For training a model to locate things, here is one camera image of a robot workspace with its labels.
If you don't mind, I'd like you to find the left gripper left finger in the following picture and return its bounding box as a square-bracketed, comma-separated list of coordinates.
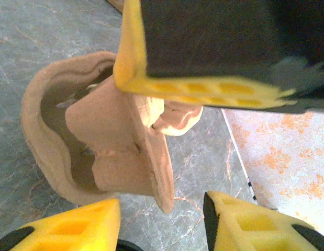
[0, 198, 121, 251]

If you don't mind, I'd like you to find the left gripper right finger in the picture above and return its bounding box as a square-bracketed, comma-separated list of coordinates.
[203, 190, 324, 251]

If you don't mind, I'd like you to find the brown pulp cup carrier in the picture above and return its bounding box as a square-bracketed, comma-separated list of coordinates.
[21, 51, 204, 214]

